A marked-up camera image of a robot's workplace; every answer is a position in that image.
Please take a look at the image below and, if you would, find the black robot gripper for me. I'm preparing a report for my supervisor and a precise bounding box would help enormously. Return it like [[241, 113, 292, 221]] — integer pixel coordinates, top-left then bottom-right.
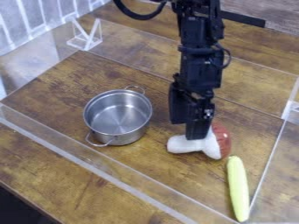
[[168, 45, 225, 140]]

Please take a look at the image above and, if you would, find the white red plush mushroom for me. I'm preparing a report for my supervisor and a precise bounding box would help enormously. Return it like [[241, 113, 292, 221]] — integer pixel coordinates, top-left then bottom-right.
[[167, 122, 231, 160]]

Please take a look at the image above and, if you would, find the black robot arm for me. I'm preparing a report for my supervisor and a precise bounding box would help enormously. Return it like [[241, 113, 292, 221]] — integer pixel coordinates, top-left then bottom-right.
[[168, 0, 225, 140]]

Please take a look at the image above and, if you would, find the silver metal pot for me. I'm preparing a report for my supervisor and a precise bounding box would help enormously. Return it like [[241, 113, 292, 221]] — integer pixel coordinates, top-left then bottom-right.
[[82, 86, 153, 147]]

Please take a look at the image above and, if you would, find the pale green toy cucumber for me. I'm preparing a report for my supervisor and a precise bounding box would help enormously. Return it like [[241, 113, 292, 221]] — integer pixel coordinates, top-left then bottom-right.
[[227, 156, 249, 222]]

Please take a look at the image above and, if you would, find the black bar on table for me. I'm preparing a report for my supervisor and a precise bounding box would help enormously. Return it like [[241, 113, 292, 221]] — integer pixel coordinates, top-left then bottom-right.
[[220, 10, 267, 28]]

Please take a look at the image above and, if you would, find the black cable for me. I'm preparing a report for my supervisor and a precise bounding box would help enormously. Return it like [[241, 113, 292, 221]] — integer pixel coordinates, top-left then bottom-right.
[[112, 0, 168, 21]]

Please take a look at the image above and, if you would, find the clear acrylic triangular bracket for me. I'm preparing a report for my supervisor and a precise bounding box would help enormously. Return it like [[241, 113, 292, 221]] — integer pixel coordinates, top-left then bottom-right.
[[66, 18, 103, 51]]

